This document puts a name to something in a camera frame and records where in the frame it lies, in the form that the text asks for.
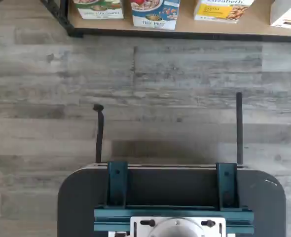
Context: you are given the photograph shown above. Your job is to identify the blue flax plus cereal box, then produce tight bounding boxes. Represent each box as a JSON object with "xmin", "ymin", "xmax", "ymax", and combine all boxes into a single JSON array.
[{"xmin": 130, "ymin": 0, "xmax": 181, "ymax": 30}]

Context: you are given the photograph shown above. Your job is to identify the tan wooden shelf board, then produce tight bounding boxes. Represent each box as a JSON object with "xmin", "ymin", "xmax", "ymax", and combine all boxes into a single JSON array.
[{"xmin": 68, "ymin": 0, "xmax": 291, "ymax": 38}]

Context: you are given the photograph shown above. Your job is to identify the green apple cinnamon cereal box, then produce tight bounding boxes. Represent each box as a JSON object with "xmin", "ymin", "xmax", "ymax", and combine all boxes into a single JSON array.
[{"xmin": 73, "ymin": 0, "xmax": 124, "ymax": 20}]

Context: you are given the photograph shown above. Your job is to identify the yellow purely elizabeth box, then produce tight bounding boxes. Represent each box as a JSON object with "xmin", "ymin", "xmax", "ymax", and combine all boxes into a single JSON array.
[{"xmin": 193, "ymin": 0, "xmax": 256, "ymax": 24}]

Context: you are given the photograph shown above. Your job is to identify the white organic pantry box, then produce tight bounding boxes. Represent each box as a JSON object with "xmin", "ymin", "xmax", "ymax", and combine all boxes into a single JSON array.
[{"xmin": 270, "ymin": 0, "xmax": 291, "ymax": 31}]

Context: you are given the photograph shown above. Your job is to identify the black metal shelving rack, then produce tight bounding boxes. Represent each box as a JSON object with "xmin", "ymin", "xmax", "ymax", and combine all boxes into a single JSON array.
[{"xmin": 39, "ymin": 0, "xmax": 291, "ymax": 42}]

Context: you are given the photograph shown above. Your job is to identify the teal base clamp bracket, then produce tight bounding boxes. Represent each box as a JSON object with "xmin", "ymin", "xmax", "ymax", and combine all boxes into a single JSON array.
[
  {"xmin": 107, "ymin": 160, "xmax": 129, "ymax": 208},
  {"xmin": 216, "ymin": 162, "xmax": 239, "ymax": 211}
]

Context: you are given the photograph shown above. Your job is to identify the teal aluminium base rail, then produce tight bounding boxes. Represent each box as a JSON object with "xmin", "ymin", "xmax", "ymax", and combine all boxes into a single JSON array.
[{"xmin": 94, "ymin": 206, "xmax": 255, "ymax": 235}]

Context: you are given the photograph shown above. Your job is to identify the dark grey robot base plate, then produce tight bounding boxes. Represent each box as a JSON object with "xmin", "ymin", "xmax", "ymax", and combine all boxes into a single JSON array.
[{"xmin": 57, "ymin": 162, "xmax": 288, "ymax": 237}]

